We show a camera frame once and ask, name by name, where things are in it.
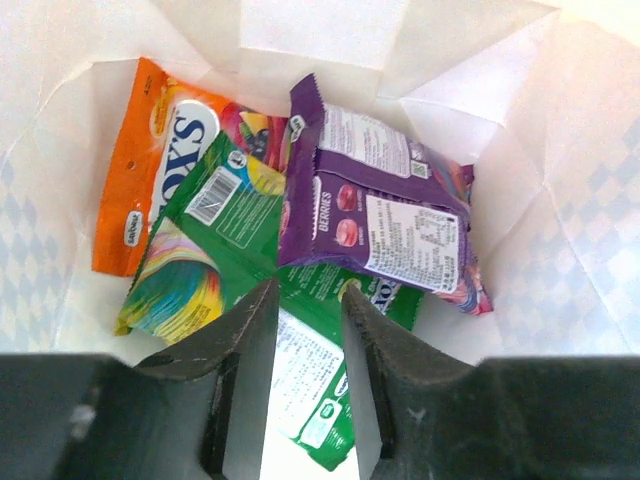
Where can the checkered paper bag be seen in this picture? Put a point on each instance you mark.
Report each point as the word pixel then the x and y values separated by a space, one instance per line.
pixel 541 96

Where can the orange snack packet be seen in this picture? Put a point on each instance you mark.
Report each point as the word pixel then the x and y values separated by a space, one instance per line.
pixel 167 127

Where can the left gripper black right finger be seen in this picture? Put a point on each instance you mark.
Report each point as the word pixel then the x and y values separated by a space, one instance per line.
pixel 419 413

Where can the purple berries candy packet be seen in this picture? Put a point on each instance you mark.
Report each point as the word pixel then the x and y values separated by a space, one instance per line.
pixel 364 196

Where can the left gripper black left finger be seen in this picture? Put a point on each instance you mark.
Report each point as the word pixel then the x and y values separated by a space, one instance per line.
pixel 195 410

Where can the green snack packet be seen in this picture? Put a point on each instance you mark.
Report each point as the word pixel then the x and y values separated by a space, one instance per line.
pixel 214 241

